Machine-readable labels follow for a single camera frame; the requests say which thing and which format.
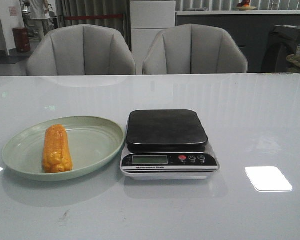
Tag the orange corn cob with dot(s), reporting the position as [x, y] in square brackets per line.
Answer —
[56, 157]

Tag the black silver kitchen scale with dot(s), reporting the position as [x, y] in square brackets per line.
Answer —
[167, 144]

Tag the right grey upholstered chair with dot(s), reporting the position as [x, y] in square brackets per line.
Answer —
[194, 49]

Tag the grey upholstered chair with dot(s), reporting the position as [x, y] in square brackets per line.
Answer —
[82, 50]
[194, 49]

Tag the light green plate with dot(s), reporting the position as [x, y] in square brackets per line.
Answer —
[93, 143]

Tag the left grey upholstered chair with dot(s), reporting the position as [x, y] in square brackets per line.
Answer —
[82, 50]

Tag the white cabinet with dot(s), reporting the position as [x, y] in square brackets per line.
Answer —
[147, 18]

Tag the dark grey counter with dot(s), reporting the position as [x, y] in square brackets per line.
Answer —
[249, 29]

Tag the fruit bowl on counter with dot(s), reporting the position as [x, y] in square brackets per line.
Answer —
[245, 5]

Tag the red trash bin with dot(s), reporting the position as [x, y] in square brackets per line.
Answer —
[21, 40]

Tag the person in white shirt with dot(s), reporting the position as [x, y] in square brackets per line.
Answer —
[39, 13]

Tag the dark appliance at right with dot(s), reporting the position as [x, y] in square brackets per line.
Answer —
[283, 40]

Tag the beige cushion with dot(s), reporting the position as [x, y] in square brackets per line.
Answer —
[294, 61]

